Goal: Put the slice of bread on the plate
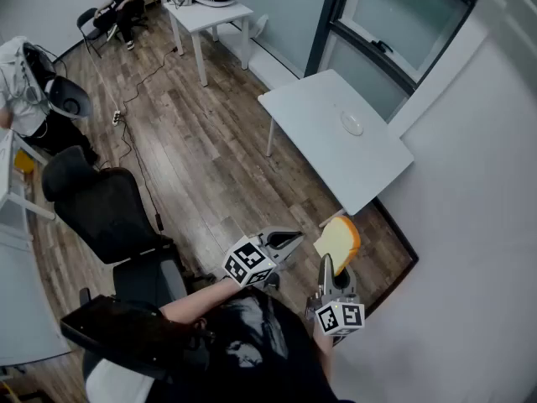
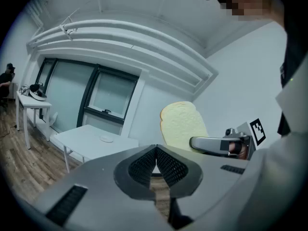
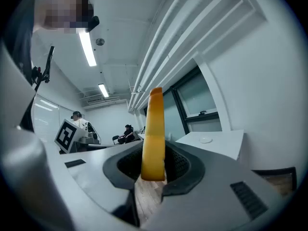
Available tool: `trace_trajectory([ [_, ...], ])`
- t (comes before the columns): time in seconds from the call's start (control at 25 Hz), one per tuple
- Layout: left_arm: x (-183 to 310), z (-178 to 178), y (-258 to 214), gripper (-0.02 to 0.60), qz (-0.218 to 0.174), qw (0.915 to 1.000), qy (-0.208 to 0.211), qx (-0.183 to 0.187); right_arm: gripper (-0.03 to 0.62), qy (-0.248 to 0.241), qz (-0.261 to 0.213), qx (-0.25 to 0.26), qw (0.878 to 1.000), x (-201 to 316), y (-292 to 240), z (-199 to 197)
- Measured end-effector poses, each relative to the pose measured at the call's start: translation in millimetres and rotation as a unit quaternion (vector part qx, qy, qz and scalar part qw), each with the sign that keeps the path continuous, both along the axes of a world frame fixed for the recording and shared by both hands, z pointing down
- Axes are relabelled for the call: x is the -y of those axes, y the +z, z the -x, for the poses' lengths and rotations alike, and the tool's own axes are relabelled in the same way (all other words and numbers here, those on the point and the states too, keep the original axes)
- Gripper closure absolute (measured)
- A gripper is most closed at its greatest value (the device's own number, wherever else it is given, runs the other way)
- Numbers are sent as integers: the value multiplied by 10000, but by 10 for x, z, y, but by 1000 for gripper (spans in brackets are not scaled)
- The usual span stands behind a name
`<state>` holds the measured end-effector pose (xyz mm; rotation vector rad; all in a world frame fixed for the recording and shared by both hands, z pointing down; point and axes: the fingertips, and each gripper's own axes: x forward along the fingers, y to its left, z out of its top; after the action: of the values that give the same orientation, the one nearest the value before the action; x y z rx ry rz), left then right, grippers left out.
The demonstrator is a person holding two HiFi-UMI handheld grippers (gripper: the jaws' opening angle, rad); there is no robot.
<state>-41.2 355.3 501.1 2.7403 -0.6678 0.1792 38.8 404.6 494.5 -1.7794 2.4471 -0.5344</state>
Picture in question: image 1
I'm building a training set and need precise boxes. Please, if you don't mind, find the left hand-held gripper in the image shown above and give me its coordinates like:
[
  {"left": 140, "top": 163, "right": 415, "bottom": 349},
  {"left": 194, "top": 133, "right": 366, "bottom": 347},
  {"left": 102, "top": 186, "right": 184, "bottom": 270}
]
[{"left": 222, "top": 226, "right": 305, "bottom": 289}]

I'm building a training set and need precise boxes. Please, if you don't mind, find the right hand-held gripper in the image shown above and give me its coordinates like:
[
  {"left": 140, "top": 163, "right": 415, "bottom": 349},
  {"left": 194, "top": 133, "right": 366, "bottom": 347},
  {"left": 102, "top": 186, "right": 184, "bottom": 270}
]
[{"left": 305, "top": 253, "right": 367, "bottom": 346}]

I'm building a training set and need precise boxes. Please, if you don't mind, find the toast bread slice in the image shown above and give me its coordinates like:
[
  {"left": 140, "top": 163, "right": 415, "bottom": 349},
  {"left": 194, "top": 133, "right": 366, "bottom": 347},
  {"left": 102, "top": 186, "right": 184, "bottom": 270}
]
[{"left": 313, "top": 215, "right": 362, "bottom": 277}]

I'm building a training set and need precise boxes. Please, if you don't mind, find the white plate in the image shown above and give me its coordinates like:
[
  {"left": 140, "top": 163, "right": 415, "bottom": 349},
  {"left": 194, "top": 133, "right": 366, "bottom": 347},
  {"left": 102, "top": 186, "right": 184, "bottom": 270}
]
[{"left": 339, "top": 110, "right": 365, "bottom": 137}]

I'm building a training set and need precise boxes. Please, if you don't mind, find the person's left forearm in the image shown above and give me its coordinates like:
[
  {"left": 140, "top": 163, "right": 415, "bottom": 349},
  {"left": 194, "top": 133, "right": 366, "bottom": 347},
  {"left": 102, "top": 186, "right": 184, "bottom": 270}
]
[{"left": 159, "top": 277, "right": 245, "bottom": 325}]

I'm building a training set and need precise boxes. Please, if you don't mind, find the person's right forearm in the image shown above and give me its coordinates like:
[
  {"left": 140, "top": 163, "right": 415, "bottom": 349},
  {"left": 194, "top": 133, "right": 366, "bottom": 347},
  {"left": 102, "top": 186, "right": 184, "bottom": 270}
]
[{"left": 312, "top": 328, "right": 337, "bottom": 378}]

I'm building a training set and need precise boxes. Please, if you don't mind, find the white square table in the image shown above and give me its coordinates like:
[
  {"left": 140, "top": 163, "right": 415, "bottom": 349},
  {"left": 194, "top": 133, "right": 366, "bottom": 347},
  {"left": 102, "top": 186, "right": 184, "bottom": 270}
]
[{"left": 257, "top": 68, "right": 415, "bottom": 217}]

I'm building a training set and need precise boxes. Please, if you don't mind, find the person's black shirt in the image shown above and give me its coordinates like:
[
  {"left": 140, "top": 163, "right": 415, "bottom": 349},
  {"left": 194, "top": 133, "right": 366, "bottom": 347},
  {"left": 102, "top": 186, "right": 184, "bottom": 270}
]
[{"left": 83, "top": 287, "right": 350, "bottom": 403}]

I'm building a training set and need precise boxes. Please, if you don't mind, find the black office chair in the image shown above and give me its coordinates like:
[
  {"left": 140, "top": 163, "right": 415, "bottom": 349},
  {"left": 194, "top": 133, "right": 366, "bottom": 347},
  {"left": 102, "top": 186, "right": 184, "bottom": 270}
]
[{"left": 41, "top": 144, "right": 188, "bottom": 310}]

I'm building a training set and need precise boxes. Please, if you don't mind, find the white table with legs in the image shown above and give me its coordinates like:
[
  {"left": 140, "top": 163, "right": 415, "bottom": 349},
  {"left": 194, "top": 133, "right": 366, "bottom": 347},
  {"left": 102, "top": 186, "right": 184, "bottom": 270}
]
[{"left": 162, "top": 0, "right": 254, "bottom": 88}]

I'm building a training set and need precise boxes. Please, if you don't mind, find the gray round device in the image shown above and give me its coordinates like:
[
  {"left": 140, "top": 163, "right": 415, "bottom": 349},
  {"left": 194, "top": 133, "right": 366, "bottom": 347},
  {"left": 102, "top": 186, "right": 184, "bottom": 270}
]
[{"left": 47, "top": 76, "right": 94, "bottom": 120}]

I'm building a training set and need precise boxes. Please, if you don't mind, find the yellow container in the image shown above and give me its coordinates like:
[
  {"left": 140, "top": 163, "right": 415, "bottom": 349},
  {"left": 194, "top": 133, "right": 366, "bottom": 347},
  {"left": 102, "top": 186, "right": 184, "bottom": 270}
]
[{"left": 13, "top": 149, "right": 35, "bottom": 172}]

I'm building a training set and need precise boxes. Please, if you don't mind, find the black folding chair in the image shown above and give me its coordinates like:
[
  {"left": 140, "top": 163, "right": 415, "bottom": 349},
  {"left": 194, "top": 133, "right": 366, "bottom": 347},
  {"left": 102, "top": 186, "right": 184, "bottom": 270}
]
[{"left": 76, "top": 8, "right": 111, "bottom": 59}]

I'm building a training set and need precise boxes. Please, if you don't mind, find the black floor cable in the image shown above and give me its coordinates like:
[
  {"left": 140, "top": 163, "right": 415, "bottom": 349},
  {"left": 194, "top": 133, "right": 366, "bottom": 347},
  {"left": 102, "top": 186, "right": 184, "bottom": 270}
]
[{"left": 120, "top": 46, "right": 178, "bottom": 234}]

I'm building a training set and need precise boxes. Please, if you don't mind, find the dark window frame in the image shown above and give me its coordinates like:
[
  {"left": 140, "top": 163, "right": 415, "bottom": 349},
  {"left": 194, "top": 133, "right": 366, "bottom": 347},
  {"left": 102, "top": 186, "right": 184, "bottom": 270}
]
[{"left": 303, "top": 0, "right": 482, "bottom": 122}]

